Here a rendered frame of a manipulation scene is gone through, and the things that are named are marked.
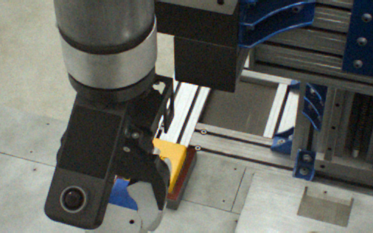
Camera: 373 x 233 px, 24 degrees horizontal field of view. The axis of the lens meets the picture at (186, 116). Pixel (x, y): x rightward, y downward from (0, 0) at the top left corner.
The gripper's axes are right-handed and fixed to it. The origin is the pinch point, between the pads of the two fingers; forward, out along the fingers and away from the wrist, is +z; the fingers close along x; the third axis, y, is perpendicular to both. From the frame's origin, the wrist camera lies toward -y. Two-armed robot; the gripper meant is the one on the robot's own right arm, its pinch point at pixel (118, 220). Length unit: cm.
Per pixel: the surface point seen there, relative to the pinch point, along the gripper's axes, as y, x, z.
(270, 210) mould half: 9.6, -12.9, 6.1
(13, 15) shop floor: 112, 80, 95
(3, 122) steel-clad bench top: 18.7, 23.8, 15.1
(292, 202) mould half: 11.3, -14.9, 6.1
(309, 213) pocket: 12.4, -16.7, 8.8
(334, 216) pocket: 12.8, -19.4, 8.8
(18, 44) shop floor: 102, 74, 95
